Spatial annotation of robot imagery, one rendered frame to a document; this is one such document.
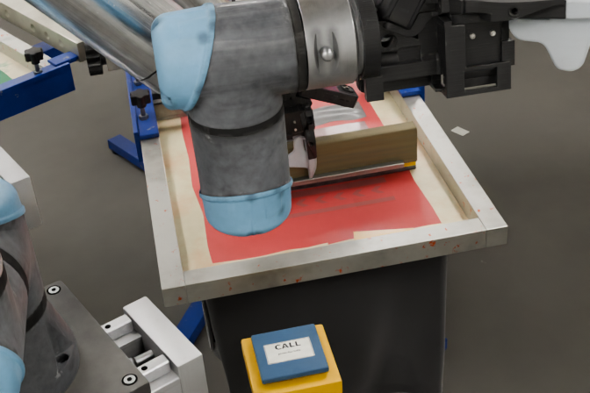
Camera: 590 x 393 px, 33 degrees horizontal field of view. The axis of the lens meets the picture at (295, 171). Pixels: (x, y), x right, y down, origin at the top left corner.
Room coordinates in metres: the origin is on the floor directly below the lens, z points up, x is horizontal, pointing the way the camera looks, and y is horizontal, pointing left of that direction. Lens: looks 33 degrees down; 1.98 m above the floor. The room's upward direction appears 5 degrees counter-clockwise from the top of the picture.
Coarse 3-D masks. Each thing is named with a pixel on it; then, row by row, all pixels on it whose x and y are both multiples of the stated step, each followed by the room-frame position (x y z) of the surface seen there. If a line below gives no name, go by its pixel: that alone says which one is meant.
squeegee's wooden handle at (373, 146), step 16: (368, 128) 1.57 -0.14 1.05; (384, 128) 1.56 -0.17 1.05; (400, 128) 1.56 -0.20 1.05; (416, 128) 1.56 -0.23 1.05; (288, 144) 1.54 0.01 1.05; (304, 144) 1.53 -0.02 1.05; (320, 144) 1.53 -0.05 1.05; (336, 144) 1.53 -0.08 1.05; (352, 144) 1.54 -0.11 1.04; (368, 144) 1.54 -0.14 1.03; (384, 144) 1.55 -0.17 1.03; (400, 144) 1.55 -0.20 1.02; (416, 144) 1.56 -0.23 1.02; (320, 160) 1.53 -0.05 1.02; (336, 160) 1.53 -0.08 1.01; (352, 160) 1.54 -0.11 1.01; (368, 160) 1.54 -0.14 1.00; (384, 160) 1.55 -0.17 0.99; (416, 160) 1.56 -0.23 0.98
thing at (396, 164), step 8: (400, 160) 1.55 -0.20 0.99; (352, 168) 1.54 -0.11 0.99; (360, 168) 1.53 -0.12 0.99; (368, 168) 1.53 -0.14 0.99; (376, 168) 1.53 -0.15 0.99; (384, 168) 1.53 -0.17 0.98; (392, 168) 1.54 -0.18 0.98; (304, 176) 1.52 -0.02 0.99; (320, 176) 1.52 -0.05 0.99; (328, 176) 1.52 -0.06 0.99; (336, 176) 1.52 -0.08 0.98; (344, 176) 1.52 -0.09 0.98; (296, 184) 1.51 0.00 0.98; (304, 184) 1.51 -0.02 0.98
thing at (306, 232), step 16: (192, 144) 1.73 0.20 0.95; (192, 160) 1.67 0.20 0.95; (192, 176) 1.61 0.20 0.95; (208, 224) 1.45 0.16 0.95; (288, 224) 1.43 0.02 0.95; (304, 224) 1.42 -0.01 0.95; (208, 240) 1.40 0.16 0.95; (224, 240) 1.39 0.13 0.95; (240, 240) 1.39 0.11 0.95; (256, 240) 1.38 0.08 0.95; (272, 240) 1.38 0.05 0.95; (288, 240) 1.38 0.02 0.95; (304, 240) 1.37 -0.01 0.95; (320, 240) 1.37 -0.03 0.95; (224, 256) 1.35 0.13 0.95; (240, 256) 1.34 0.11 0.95; (256, 256) 1.34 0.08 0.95
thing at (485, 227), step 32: (416, 96) 1.79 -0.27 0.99; (160, 160) 1.62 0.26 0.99; (448, 160) 1.53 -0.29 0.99; (160, 192) 1.51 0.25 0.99; (480, 192) 1.42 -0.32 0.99; (160, 224) 1.41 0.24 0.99; (448, 224) 1.34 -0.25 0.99; (480, 224) 1.33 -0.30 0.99; (160, 256) 1.31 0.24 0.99; (288, 256) 1.28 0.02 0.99; (320, 256) 1.28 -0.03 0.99; (352, 256) 1.27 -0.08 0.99; (384, 256) 1.28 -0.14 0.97; (416, 256) 1.29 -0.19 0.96; (192, 288) 1.23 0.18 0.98; (224, 288) 1.24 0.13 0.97; (256, 288) 1.25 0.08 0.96
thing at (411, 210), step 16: (368, 112) 1.80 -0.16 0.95; (320, 128) 1.75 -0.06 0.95; (336, 128) 1.75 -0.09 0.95; (352, 128) 1.74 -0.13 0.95; (384, 176) 1.55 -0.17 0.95; (400, 176) 1.55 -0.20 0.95; (400, 192) 1.50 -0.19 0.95; (416, 192) 1.49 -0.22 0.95; (368, 208) 1.45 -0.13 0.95; (384, 208) 1.45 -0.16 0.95; (400, 208) 1.45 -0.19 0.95; (416, 208) 1.44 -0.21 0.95; (432, 208) 1.44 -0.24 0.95; (320, 224) 1.42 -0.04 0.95; (336, 224) 1.41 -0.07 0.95; (352, 224) 1.41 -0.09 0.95; (368, 224) 1.41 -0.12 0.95; (384, 224) 1.40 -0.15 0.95; (400, 224) 1.40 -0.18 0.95; (416, 224) 1.39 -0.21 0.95; (432, 224) 1.39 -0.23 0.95; (336, 240) 1.36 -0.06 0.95
